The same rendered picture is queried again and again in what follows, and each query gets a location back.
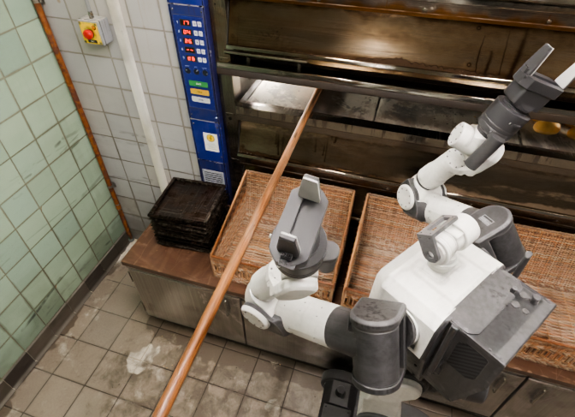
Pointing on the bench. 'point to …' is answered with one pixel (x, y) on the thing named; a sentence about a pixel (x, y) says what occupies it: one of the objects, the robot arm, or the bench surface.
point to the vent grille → (213, 176)
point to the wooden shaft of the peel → (228, 274)
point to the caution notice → (210, 142)
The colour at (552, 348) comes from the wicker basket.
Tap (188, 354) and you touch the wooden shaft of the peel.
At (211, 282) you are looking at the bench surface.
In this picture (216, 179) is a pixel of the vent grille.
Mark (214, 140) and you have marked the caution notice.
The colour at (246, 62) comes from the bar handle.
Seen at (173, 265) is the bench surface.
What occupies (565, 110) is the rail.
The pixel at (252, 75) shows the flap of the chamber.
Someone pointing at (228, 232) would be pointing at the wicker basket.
